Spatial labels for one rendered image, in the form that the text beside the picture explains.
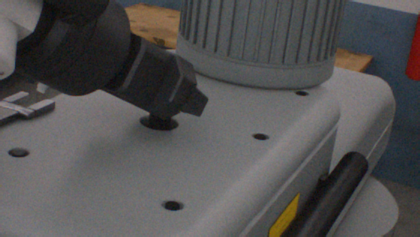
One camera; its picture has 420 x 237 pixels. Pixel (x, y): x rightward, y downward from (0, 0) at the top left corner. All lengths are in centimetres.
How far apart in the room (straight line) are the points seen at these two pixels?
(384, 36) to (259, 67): 416
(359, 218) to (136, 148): 71
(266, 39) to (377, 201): 62
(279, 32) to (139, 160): 27
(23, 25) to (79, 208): 14
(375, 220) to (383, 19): 370
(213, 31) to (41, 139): 27
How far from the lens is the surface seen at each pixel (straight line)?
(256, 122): 72
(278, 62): 81
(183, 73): 60
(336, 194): 80
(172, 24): 498
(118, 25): 56
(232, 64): 81
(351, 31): 499
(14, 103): 70
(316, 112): 78
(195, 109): 67
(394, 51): 496
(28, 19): 50
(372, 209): 132
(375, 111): 129
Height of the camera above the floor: 216
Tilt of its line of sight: 22 degrees down
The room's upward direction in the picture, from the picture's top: 7 degrees clockwise
